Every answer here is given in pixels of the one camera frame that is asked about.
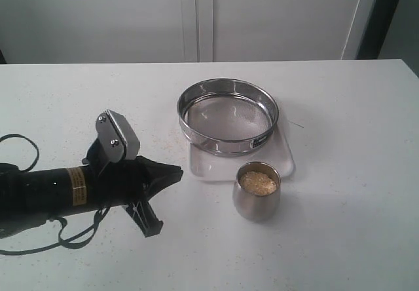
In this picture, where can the stainless steel cup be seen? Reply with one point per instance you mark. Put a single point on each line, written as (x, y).
(253, 207)

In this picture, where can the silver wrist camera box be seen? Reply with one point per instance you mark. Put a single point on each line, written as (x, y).
(116, 137)

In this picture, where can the grain mixture of rice and millet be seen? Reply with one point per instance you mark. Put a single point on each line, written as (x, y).
(257, 183)

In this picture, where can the round stainless steel sieve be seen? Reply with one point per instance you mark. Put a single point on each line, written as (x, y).
(227, 117)

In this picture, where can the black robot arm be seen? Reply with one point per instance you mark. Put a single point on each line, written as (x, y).
(29, 199)

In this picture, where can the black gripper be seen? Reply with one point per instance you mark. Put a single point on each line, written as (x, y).
(128, 182)

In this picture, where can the white square plastic tray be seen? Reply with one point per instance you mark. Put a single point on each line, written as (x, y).
(215, 169)

